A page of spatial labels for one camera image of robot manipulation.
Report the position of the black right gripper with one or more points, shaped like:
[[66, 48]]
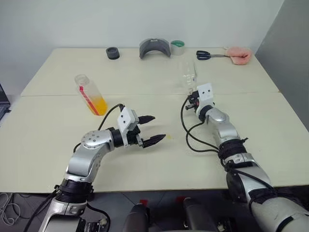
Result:
[[193, 100]]

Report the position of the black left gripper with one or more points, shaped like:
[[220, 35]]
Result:
[[132, 137]]

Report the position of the clear glass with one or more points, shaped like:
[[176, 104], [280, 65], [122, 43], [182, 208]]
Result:
[[188, 77]]

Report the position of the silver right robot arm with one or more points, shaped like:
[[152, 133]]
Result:
[[227, 130]]

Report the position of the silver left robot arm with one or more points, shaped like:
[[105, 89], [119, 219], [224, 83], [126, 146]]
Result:
[[79, 162]]

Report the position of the bottle with orange liquid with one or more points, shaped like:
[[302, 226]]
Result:
[[96, 104]]

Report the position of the silver tape roll green core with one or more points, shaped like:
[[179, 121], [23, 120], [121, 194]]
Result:
[[177, 50]]

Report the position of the pink fluffy cloth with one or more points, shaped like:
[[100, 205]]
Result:
[[240, 55]]

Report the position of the grey cap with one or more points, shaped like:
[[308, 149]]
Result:
[[154, 44]]

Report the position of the small red tab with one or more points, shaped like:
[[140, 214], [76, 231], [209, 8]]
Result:
[[181, 199], [143, 202]]

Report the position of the black tape roll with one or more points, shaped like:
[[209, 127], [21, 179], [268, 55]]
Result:
[[112, 55]]

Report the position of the dark rounded shape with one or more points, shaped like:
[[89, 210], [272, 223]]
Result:
[[198, 215], [135, 217]]

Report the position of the grey partition panel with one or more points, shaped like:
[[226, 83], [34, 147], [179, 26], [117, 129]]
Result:
[[289, 60]]

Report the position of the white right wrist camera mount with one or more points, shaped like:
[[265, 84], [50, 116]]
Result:
[[205, 93]]

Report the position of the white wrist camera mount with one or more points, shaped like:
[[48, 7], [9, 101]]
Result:
[[205, 93], [125, 119]]

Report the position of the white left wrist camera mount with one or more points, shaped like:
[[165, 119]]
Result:
[[125, 119]]

